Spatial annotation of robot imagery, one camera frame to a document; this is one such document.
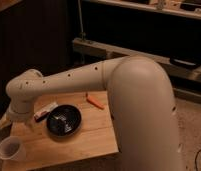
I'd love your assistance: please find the wooden shelf rail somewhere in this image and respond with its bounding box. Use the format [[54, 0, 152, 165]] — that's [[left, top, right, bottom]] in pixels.
[[72, 38, 201, 83]]

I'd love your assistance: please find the black cable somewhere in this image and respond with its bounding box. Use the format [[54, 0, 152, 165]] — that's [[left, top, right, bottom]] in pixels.
[[194, 146, 201, 171]]

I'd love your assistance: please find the metal pole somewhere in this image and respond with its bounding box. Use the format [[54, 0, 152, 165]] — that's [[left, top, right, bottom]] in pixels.
[[77, 0, 86, 40]]

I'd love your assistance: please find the black ceramic bowl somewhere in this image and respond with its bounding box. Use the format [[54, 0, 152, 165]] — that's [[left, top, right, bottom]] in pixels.
[[46, 105, 82, 137]]

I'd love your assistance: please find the black handle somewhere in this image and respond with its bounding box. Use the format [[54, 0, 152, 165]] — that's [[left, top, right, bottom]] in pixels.
[[169, 58, 201, 70]]

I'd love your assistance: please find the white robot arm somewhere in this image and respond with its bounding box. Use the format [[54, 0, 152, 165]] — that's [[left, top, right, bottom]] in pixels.
[[0, 56, 184, 171]]

